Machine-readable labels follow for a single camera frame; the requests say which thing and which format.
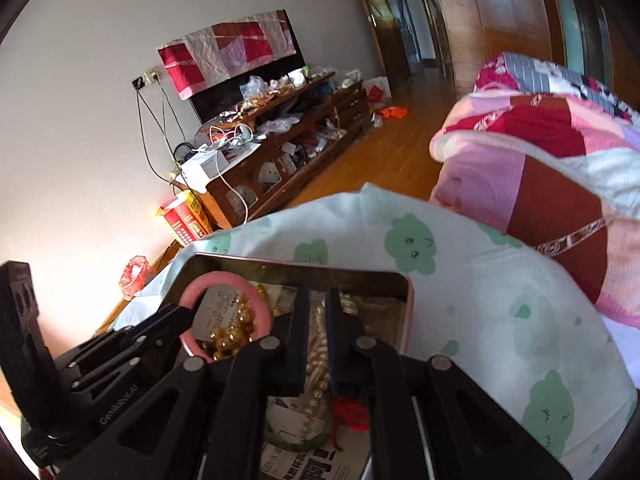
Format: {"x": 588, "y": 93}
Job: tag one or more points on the orange cloth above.
{"x": 391, "y": 112}

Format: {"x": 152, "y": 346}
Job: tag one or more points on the blue striped cow print quilt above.
{"x": 540, "y": 72}

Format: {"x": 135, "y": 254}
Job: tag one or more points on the green jade bangle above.
{"x": 285, "y": 444}

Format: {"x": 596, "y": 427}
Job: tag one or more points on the brown wooden wardrobe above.
{"x": 505, "y": 20}

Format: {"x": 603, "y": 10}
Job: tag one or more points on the wall power socket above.
{"x": 146, "y": 78}

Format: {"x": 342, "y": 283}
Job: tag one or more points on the white bed sheet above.
{"x": 625, "y": 350}

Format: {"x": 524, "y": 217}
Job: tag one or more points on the pink metal tin box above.
{"x": 300, "y": 272}

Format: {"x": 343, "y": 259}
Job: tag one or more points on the clear plastic bag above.
{"x": 252, "y": 90}

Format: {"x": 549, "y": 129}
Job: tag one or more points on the white cardboard box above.
{"x": 202, "y": 167}

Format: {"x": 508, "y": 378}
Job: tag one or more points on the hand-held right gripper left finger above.
{"x": 300, "y": 340}

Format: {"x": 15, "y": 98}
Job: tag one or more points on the pink bangle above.
{"x": 220, "y": 278}

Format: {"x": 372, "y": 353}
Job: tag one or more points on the white paper leaflet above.
{"x": 220, "y": 310}

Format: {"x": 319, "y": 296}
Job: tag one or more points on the red yellow box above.
{"x": 185, "y": 217}

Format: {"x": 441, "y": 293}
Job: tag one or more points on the white mug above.
{"x": 297, "y": 77}

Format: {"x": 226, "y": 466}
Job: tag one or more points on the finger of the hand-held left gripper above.
{"x": 170, "y": 316}
{"x": 150, "y": 355}

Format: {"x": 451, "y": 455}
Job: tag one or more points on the pink red patchwork quilt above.
{"x": 540, "y": 160}

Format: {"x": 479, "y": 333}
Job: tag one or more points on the dark wooden television cabinet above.
{"x": 310, "y": 160}

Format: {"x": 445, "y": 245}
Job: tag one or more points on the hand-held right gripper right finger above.
{"x": 334, "y": 340}

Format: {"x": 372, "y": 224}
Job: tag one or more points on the black television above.
{"x": 220, "y": 102}

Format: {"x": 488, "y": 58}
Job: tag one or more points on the white shopping bag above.
{"x": 377, "y": 91}

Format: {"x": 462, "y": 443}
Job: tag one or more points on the pink glass ashtray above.
{"x": 135, "y": 277}

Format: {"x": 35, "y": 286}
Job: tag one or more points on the red pink patchwork cloth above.
{"x": 225, "y": 55}

